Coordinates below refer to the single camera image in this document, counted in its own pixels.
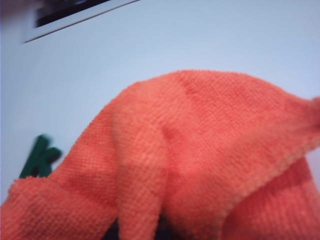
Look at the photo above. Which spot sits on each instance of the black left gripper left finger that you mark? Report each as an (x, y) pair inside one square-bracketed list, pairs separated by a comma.
[(112, 231)]

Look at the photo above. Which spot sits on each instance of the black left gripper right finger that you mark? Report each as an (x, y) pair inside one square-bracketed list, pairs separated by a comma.
[(163, 228)]

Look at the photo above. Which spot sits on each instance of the orange microfibre cloth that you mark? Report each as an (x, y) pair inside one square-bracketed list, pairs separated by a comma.
[(190, 160)]

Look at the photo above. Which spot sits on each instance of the green letter magnet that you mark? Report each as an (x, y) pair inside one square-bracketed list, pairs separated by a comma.
[(41, 157)]

